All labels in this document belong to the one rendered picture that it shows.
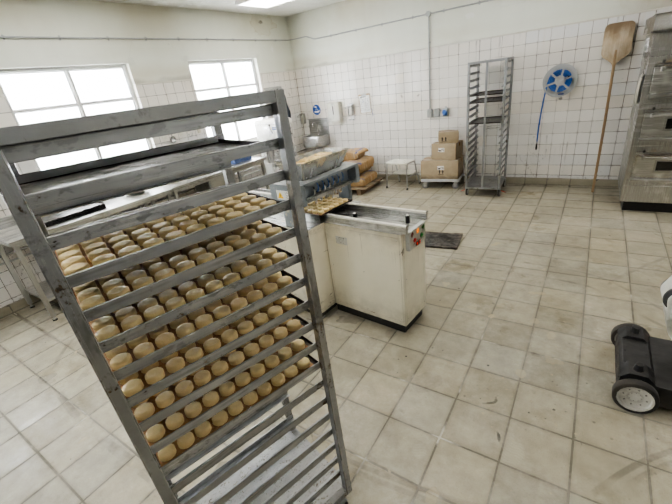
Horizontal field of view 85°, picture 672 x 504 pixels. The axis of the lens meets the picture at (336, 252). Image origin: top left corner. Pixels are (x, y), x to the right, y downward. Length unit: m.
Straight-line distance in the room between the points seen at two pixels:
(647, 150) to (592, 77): 1.39
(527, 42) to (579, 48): 0.64
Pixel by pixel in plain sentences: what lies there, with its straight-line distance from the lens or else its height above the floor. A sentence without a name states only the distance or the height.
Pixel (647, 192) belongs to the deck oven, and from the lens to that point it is 5.50.
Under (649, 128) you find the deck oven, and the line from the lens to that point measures 5.30.
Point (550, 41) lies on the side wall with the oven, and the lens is 6.28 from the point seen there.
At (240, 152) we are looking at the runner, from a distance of 1.03.
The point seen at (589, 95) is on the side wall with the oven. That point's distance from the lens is 6.27.
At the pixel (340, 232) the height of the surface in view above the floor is 0.78.
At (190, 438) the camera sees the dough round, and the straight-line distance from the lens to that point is 1.35.
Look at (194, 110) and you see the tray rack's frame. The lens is 0.96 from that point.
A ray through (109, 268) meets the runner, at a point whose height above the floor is 1.50.
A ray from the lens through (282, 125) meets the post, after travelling 1.06.
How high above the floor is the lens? 1.82
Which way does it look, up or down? 25 degrees down
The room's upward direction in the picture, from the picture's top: 8 degrees counter-clockwise
